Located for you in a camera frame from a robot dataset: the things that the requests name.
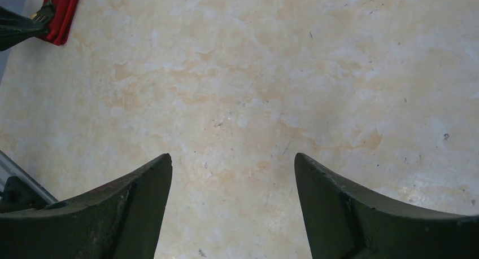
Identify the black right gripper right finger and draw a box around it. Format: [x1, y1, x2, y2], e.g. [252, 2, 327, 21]
[294, 153, 478, 258]

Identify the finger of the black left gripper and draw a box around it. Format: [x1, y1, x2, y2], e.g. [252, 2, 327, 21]
[1, 7, 48, 51]

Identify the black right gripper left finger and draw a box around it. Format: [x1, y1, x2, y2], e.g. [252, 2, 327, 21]
[1, 153, 173, 258]

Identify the red cloth napkin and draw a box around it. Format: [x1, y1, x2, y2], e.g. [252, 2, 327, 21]
[38, 0, 80, 46]

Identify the dark metal fork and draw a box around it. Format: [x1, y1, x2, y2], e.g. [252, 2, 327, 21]
[31, 0, 55, 24]

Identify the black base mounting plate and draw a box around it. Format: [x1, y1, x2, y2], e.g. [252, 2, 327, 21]
[1, 176, 47, 213]

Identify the aluminium frame rail front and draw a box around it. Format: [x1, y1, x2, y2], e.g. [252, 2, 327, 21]
[1, 151, 58, 208]

